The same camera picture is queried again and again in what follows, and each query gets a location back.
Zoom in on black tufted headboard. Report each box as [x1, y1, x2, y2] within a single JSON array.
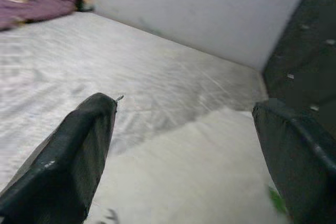
[[262, 0, 336, 162]]

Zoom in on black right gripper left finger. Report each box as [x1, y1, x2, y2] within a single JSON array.
[[0, 92, 118, 224]]

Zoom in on grey quilted mattress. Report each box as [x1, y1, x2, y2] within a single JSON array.
[[0, 11, 268, 183]]

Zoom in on purple cartoon mouse quilt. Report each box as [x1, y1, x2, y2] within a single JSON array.
[[0, 0, 95, 32]]

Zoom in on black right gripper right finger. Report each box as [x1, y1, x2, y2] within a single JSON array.
[[251, 100, 336, 224]]

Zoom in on cream pillow with print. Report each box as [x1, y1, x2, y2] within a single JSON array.
[[89, 108, 289, 224]]

